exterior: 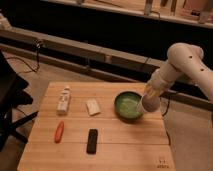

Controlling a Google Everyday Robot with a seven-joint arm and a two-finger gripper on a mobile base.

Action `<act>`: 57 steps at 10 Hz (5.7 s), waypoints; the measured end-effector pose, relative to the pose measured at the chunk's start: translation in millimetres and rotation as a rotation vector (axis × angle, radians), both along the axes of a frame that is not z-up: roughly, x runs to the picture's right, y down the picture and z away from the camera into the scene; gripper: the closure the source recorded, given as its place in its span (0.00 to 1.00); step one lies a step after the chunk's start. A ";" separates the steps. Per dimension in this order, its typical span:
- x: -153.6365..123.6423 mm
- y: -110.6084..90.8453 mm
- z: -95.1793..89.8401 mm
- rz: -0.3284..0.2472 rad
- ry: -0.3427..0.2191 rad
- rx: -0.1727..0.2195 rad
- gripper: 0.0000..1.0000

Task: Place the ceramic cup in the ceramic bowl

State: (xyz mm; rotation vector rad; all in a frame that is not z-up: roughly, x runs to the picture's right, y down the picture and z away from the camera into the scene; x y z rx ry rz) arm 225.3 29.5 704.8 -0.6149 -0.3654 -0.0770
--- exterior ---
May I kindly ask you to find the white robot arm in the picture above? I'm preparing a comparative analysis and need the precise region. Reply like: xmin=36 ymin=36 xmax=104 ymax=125
xmin=145 ymin=43 xmax=213 ymax=103

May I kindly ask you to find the white tube bottle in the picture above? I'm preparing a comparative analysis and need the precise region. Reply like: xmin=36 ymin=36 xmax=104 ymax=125
xmin=57 ymin=86 xmax=71 ymax=115

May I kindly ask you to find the black rectangular remote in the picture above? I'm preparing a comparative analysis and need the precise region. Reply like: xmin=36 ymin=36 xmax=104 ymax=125
xmin=86 ymin=129 xmax=98 ymax=154

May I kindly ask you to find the green ceramic bowl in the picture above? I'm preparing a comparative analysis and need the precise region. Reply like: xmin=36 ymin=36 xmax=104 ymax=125
xmin=114 ymin=91 xmax=143 ymax=122

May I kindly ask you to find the black cable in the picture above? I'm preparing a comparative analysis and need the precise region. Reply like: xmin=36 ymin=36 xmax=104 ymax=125
xmin=6 ymin=39 xmax=45 ymax=74

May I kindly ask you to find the white rectangular block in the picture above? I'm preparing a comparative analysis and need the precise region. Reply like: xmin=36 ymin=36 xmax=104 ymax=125
xmin=86 ymin=99 xmax=100 ymax=116

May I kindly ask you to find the orange carrot toy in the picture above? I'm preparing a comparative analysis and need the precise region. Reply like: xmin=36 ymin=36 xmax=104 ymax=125
xmin=54 ymin=121 xmax=64 ymax=143

